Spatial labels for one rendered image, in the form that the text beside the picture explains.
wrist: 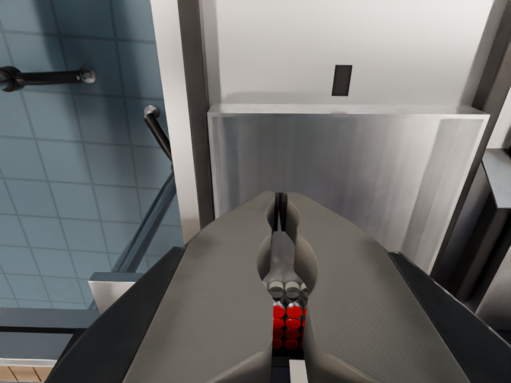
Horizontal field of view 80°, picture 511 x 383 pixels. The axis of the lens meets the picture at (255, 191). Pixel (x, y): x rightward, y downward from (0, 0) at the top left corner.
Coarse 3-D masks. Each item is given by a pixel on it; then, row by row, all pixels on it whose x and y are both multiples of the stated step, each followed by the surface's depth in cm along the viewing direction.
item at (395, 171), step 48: (240, 144) 34; (288, 144) 34; (336, 144) 33; (384, 144) 33; (432, 144) 33; (240, 192) 37; (336, 192) 36; (384, 192) 36; (432, 192) 36; (288, 240) 40; (384, 240) 40; (432, 240) 37
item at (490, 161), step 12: (504, 108) 31; (504, 120) 32; (504, 132) 32; (492, 144) 33; (504, 144) 33; (492, 156) 33; (504, 156) 33; (492, 168) 32; (504, 168) 32; (492, 180) 31; (504, 180) 31; (492, 192) 31; (504, 192) 31; (504, 204) 30
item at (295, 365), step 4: (292, 360) 35; (296, 360) 35; (300, 360) 35; (304, 360) 35; (292, 364) 34; (296, 364) 34; (300, 364) 34; (304, 364) 34; (292, 368) 34; (296, 368) 34; (300, 368) 34; (304, 368) 34; (292, 372) 33; (296, 372) 33; (300, 372) 33; (304, 372) 33; (292, 376) 33; (296, 376) 33; (300, 376) 33; (304, 376) 33; (292, 380) 33; (296, 380) 33; (300, 380) 33; (304, 380) 33
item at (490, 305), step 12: (504, 228) 36; (504, 240) 36; (492, 252) 38; (504, 252) 36; (492, 264) 38; (504, 264) 41; (480, 276) 40; (492, 276) 38; (504, 276) 42; (480, 288) 40; (492, 288) 43; (504, 288) 43; (468, 300) 42; (480, 300) 40; (492, 300) 44; (504, 300) 44; (480, 312) 46; (492, 312) 46; (504, 312) 45; (492, 324) 47; (504, 324) 47
